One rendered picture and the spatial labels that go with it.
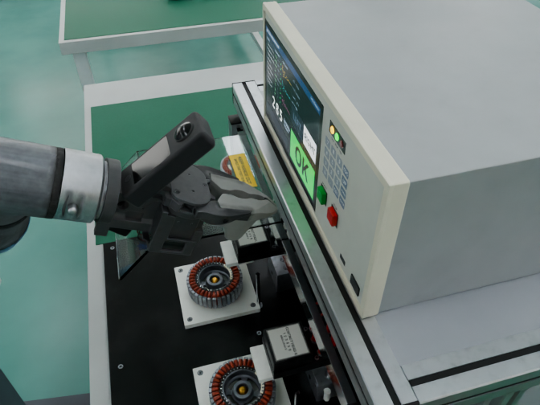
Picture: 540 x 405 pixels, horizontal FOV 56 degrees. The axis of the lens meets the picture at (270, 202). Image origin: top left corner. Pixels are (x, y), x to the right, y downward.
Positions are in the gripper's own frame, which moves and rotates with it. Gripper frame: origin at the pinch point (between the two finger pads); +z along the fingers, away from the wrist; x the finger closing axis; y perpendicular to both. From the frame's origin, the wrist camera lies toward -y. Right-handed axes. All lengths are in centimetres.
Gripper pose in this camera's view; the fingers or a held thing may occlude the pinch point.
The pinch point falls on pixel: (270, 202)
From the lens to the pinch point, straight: 63.1
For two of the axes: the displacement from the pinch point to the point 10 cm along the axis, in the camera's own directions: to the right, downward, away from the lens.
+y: -4.1, 7.4, 5.3
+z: 8.7, 1.5, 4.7
